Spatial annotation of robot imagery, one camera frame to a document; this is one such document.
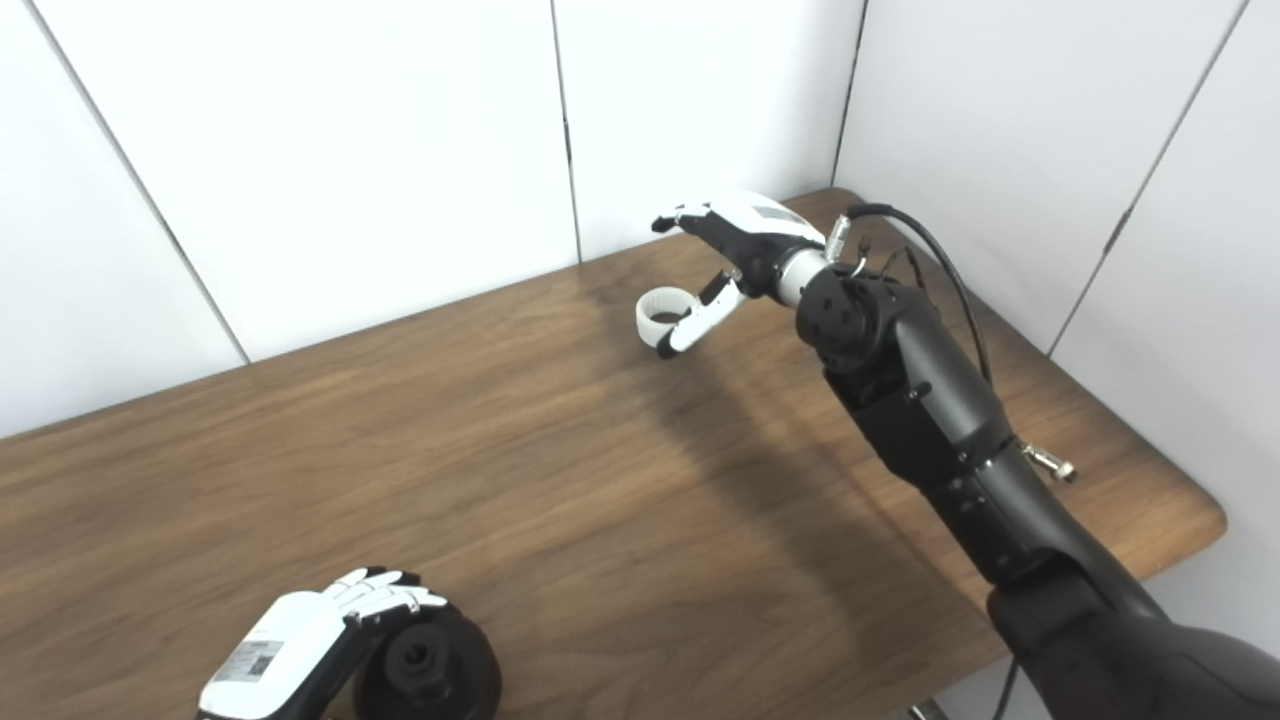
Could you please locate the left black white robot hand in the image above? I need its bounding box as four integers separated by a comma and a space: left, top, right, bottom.
197, 567, 449, 720

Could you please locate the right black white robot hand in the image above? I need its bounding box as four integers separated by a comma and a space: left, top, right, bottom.
652, 192, 831, 359

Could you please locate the white toothed plastic ring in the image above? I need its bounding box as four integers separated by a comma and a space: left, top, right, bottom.
635, 287, 706, 351

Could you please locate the round black plastic part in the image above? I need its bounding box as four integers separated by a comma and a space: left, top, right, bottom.
352, 605, 502, 720

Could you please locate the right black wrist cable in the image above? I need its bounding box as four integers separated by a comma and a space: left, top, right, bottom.
825, 203, 1078, 484

